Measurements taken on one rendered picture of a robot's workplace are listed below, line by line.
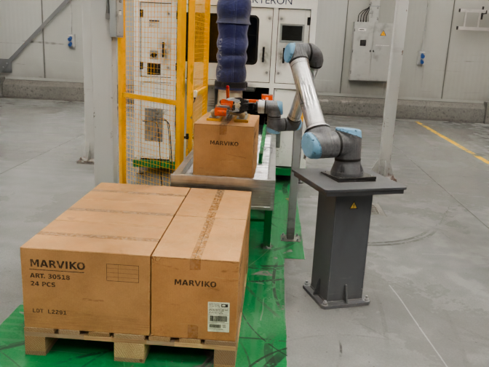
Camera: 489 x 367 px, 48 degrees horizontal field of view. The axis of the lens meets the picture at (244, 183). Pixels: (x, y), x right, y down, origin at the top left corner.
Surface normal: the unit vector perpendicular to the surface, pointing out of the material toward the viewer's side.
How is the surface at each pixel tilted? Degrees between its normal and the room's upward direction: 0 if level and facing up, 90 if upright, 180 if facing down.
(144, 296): 90
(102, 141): 88
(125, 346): 90
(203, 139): 90
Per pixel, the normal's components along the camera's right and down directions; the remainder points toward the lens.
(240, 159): -0.08, 0.25
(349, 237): 0.29, 0.26
